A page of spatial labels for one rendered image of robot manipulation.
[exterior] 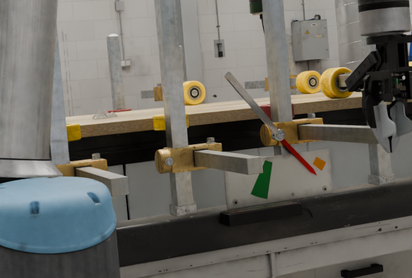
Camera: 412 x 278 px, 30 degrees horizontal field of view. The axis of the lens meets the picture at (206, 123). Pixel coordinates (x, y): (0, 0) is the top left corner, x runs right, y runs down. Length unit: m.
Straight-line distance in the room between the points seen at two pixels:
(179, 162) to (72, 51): 7.42
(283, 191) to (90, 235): 0.92
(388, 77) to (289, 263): 0.57
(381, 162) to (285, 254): 0.31
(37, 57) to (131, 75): 8.15
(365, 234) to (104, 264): 1.08
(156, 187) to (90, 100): 7.21
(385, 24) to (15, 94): 0.68
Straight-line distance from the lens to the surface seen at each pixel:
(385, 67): 1.41
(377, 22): 1.39
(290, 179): 1.70
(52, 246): 0.81
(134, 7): 9.23
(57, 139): 1.52
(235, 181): 1.63
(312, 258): 1.79
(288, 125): 1.69
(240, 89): 1.57
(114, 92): 2.68
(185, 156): 1.59
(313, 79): 2.73
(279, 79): 1.68
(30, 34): 1.00
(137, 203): 1.80
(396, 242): 1.91
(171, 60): 1.58
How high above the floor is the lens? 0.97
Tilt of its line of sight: 3 degrees down
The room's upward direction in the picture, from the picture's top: 5 degrees counter-clockwise
